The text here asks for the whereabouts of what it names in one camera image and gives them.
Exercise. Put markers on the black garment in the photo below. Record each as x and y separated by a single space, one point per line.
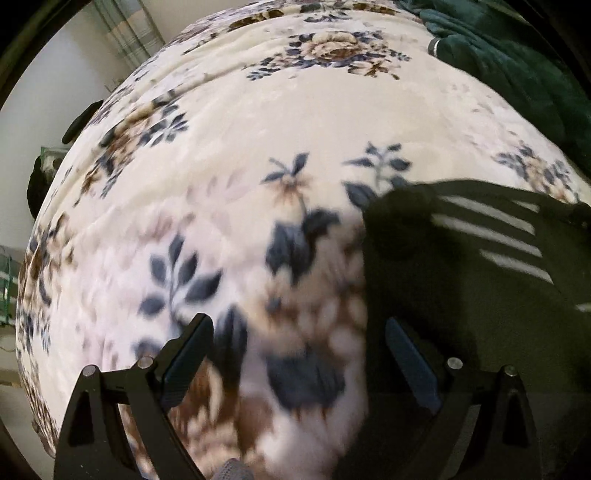
461 300

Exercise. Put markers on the black curved object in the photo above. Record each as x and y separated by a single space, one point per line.
81 120

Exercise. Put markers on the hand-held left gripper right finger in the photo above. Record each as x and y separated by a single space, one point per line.
413 364

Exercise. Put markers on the green plaid curtain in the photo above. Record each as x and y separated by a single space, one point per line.
129 27

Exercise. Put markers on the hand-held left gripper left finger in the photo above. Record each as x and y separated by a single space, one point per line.
182 364

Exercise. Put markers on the dark round object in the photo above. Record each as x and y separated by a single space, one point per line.
39 184

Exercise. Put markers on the floral blanket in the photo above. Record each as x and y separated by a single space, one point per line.
231 115

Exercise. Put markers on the dark green garment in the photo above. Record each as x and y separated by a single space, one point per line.
508 60

